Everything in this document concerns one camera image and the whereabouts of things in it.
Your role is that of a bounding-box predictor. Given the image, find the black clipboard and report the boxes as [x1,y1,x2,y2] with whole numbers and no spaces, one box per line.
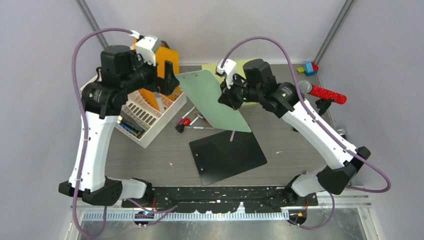
[189,130,268,186]

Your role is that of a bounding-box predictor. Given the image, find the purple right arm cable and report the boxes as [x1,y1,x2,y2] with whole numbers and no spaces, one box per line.
[221,36,392,231]

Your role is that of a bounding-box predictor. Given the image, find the Nineteen Eighty-Four dark book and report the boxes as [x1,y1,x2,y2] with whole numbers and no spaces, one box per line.
[119,116,146,139]

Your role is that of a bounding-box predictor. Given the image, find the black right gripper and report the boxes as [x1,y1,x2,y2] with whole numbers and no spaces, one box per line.
[218,73,262,111]

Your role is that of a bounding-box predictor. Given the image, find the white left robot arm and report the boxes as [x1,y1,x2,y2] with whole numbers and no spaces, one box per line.
[58,45,179,207]

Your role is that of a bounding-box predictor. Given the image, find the black handheld microphone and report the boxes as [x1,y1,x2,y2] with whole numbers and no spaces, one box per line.
[335,127,347,139]

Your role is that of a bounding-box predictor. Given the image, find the thick orange binder folder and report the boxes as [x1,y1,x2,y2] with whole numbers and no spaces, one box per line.
[138,88,165,113]

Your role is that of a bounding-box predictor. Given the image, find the thin orange folder in rack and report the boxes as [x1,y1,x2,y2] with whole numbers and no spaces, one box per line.
[132,35,180,96]

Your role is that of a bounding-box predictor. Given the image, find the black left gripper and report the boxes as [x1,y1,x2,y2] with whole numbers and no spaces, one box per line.
[121,49,180,96]

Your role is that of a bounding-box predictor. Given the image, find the red glitter microphone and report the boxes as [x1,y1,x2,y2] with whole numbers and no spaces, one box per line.
[298,80,347,105]

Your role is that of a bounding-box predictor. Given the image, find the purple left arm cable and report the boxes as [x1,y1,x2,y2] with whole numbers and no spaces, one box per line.
[71,27,180,238]

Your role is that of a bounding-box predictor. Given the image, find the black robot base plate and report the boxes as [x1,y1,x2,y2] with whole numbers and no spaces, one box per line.
[121,186,318,214]

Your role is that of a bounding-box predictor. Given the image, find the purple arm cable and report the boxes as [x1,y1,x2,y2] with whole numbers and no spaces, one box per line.
[221,36,392,231]
[71,27,180,238]

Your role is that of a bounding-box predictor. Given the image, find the brown wooden object behind rack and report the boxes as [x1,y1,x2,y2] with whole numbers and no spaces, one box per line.
[160,40,170,49]

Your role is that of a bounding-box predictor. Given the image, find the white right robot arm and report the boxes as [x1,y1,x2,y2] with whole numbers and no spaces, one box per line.
[215,59,371,205]

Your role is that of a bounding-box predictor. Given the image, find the mint green clipboard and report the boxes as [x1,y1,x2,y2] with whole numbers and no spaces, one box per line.
[175,69,252,133]

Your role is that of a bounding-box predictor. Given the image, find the green metal drawer cabinet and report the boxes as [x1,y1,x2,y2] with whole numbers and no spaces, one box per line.
[207,58,259,110]

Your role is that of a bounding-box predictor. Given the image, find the colourful toy blocks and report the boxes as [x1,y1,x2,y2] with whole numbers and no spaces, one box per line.
[296,61,319,76]

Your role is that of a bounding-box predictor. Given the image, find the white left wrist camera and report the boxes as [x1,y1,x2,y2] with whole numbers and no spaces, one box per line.
[130,30,161,67]

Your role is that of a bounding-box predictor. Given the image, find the pink highlighter pen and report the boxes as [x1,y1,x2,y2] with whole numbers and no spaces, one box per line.
[229,131,236,142]

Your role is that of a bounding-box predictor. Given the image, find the orange red marker pen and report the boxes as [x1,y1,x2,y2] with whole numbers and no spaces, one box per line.
[194,110,209,124]

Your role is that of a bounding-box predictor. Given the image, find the blue cap white marker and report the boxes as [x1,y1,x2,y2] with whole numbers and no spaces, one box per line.
[189,115,203,126]

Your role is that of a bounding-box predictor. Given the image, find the purple marker pen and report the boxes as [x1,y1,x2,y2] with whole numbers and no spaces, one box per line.
[176,106,196,125]

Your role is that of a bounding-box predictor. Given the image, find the white plastic file rack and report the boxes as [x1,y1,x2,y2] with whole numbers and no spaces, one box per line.
[78,91,187,152]

